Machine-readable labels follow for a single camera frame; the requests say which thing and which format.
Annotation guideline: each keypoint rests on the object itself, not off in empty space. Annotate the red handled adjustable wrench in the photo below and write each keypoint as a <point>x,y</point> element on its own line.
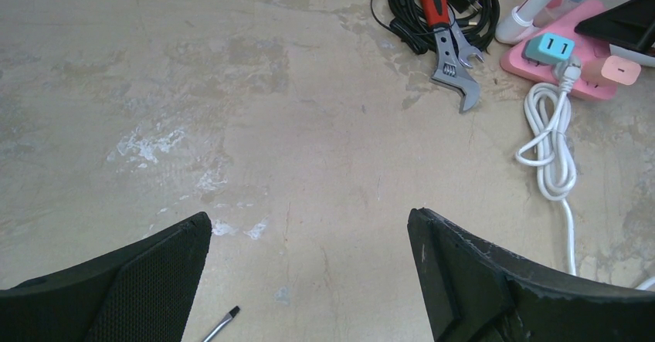
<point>453,53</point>

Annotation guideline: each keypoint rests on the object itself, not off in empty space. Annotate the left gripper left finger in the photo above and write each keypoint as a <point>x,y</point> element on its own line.
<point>141,292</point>

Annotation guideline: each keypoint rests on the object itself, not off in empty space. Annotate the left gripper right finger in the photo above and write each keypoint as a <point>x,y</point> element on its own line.
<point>475,290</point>

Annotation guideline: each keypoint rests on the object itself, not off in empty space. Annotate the salmon pink USB charger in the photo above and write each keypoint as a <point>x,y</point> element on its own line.
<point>611,70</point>

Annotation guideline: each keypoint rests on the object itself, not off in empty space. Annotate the teal USB charger plug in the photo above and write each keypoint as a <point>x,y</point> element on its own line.
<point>548,49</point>

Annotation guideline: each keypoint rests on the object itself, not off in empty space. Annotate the yellow black screwdriver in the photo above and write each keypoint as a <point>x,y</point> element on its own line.
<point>222,323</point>

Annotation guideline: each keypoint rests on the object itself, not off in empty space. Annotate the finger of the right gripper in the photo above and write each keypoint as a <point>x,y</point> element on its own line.
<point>629,25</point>

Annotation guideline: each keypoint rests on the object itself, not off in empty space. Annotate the pink power strip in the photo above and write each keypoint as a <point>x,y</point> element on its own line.
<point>586,49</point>

